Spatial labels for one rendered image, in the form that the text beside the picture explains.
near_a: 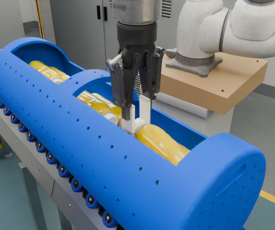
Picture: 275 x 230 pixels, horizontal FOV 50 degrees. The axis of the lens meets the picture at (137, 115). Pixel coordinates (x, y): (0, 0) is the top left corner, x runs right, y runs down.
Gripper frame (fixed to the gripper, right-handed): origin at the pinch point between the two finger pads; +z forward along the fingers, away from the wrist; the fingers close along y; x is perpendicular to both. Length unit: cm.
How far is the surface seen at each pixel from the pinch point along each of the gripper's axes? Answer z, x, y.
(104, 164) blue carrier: 4.5, 4.4, 12.3
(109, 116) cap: 5.0, -10.2, 0.3
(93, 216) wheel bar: 27.8, -4.5, 11.1
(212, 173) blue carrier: -2.2, 23.6, 5.0
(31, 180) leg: 67, -71, 6
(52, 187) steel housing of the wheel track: 33.1, -26.0, 12.5
